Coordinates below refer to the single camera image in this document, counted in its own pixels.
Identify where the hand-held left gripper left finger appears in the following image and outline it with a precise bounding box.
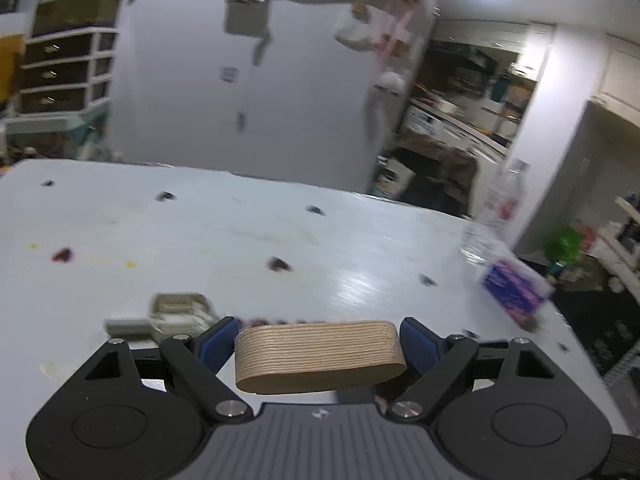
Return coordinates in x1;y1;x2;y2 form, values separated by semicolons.
75;316;254;424

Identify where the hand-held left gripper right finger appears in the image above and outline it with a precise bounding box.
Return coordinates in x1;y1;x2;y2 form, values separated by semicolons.
388;316;553;422

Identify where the white hanging bag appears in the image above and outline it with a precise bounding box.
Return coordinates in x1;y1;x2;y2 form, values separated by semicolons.
334;9;382;52

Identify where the purple tissue pack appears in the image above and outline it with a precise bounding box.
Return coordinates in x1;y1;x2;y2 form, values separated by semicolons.
480;255;555;332

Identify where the small beige open case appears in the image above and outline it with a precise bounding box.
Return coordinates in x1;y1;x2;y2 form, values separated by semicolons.
149;293;217;337

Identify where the hanging chain ornament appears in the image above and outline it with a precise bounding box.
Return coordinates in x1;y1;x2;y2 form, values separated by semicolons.
235;30;269;134

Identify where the clear plastic water bottle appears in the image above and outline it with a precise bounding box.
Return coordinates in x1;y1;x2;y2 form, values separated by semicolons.
460;162;530;263

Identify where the small grey block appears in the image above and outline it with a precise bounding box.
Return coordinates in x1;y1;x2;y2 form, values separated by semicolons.
103;317;152;337

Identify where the green bag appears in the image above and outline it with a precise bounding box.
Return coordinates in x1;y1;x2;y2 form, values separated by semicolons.
544;225;588;273

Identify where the oval wooden block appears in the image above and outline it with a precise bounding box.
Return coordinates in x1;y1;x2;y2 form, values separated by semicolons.
234;320;407;395

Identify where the glass tank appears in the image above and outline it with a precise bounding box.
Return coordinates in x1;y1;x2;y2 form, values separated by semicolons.
31;0;126;38

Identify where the brown jacket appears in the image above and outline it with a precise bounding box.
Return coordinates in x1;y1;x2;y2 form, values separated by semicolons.
395;137;480;218

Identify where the white drawer cabinet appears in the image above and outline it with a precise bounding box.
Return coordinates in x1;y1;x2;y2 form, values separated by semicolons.
10;27;120;123

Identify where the white plush sheep toy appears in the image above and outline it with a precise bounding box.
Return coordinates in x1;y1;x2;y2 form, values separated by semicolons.
375;71;407;96

